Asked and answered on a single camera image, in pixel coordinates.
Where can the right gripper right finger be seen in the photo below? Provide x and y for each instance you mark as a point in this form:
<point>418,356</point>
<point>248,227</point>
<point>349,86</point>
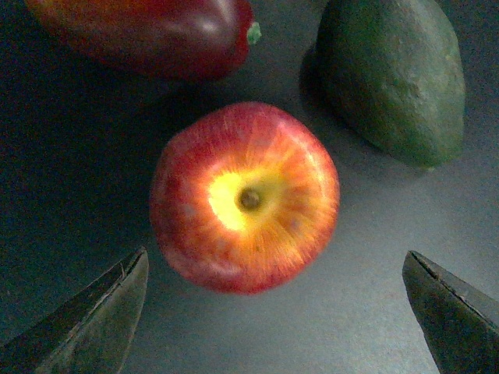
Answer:
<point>459,322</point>

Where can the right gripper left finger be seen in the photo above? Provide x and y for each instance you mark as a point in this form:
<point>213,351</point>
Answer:
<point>90,333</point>

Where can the red yellow apple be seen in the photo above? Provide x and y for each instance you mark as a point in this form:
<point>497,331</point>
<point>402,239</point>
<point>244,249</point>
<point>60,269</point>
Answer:
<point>244,199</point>

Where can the green avocado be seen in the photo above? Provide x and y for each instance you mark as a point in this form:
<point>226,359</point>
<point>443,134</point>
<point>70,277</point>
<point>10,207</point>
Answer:
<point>392,70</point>

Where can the red orange mango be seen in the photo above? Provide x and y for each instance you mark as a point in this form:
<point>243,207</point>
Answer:
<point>189,41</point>

